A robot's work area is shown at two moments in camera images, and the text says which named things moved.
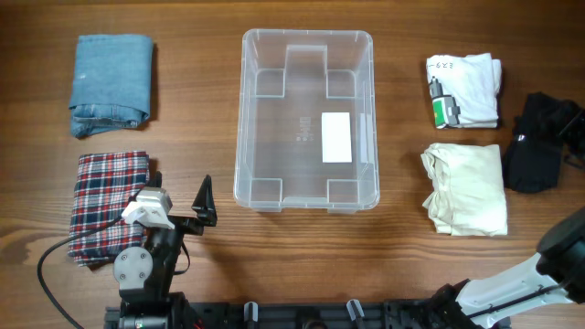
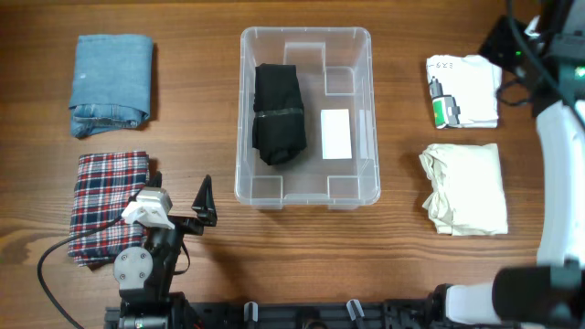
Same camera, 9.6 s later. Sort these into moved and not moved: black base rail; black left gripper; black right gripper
Moved: black right gripper
Not moved: black base rail; black left gripper
